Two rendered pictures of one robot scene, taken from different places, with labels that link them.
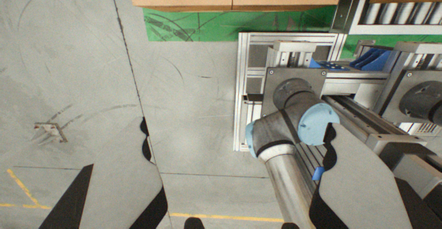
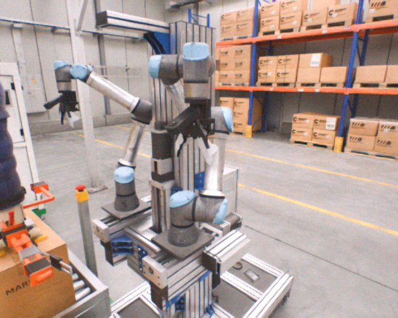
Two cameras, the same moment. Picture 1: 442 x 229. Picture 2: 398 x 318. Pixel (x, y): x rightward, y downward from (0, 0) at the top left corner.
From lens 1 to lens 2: 0.76 m
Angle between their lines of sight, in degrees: 57
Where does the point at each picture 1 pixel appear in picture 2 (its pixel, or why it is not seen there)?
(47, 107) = not seen: outside the picture
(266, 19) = not seen: outside the picture
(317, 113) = (177, 200)
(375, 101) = (143, 219)
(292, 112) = (188, 210)
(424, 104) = (131, 199)
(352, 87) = (146, 231)
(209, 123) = not seen: outside the picture
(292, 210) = (215, 162)
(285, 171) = (210, 180)
